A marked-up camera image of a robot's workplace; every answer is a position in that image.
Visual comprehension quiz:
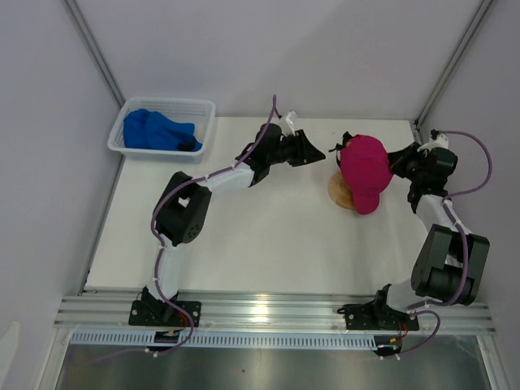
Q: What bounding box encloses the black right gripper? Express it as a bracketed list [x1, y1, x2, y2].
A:
[382, 142, 428, 184]

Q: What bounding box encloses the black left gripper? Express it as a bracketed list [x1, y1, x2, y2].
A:
[266, 130, 325, 168]

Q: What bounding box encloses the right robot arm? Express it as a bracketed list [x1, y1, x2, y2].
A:
[370, 142, 490, 328]

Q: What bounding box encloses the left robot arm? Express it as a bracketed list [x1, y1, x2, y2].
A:
[136, 123, 325, 326]

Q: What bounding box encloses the wooden hat stand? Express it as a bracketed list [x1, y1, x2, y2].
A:
[327, 171, 356, 210]

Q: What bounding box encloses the white plastic basket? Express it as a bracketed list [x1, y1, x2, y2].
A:
[107, 97, 216, 163]

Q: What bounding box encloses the blue cap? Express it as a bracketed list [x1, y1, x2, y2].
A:
[123, 109, 202, 152]

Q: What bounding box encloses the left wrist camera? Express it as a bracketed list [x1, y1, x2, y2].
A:
[283, 110, 297, 135]

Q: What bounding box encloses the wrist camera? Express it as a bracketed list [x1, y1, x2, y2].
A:
[283, 110, 297, 135]
[418, 129, 449, 152]

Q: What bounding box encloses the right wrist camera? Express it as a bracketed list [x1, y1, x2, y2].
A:
[418, 129, 449, 152]

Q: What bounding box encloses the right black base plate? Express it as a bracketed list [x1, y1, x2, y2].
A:
[336, 301, 419, 332]

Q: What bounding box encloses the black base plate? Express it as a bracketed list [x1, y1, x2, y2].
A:
[336, 301, 419, 332]
[128, 300, 202, 327]

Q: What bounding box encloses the right aluminium frame post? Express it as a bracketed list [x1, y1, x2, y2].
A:
[414, 0, 497, 131]

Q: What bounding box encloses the aluminium frame post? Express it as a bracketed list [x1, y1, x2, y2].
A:
[414, 0, 497, 131]
[61, 0, 125, 108]

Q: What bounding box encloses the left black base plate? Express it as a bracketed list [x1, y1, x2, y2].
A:
[128, 300, 202, 327]

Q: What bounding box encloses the aluminium mounting rail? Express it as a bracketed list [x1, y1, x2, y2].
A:
[54, 289, 496, 336]

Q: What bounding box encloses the left aluminium frame post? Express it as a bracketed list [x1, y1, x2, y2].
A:
[61, 0, 125, 108]

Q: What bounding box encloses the white slotted cable duct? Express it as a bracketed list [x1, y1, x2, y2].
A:
[70, 330, 377, 351]

